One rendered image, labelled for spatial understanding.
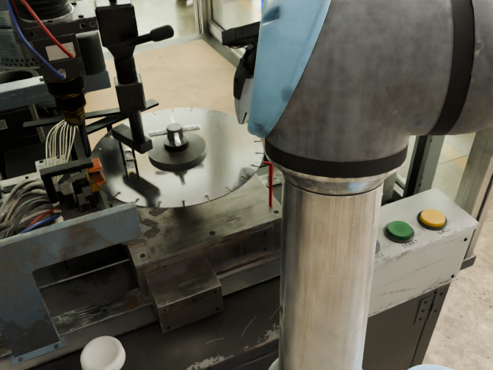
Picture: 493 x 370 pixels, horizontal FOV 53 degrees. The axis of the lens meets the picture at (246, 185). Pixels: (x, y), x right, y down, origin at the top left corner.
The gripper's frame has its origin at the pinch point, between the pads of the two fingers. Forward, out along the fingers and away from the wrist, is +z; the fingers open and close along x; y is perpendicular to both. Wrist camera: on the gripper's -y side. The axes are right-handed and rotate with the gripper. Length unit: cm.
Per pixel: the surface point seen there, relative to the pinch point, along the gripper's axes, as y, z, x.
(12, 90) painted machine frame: -33.9, 10.8, -26.8
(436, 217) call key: 35.8, 2.1, 15.6
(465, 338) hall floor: 42, 64, 102
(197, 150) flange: -2.5, 8.4, -5.5
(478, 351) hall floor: 47, 64, 100
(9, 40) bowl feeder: -75, 14, -11
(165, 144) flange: -6.7, 9.2, -9.9
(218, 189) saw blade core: 8.1, 10.0, -8.7
